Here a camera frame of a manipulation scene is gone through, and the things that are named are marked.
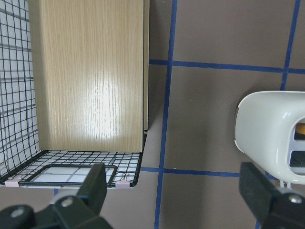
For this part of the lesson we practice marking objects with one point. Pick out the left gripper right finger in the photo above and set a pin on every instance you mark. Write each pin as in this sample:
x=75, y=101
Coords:
x=273, y=207

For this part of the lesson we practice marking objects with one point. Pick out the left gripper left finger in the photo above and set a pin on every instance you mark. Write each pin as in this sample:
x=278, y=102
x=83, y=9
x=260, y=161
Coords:
x=82, y=211

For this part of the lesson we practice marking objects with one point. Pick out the white toaster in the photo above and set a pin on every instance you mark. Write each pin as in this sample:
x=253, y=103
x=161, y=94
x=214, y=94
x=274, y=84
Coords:
x=265, y=125

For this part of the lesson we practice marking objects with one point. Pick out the yellow bread slice in toaster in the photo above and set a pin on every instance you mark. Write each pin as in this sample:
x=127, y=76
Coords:
x=300, y=128

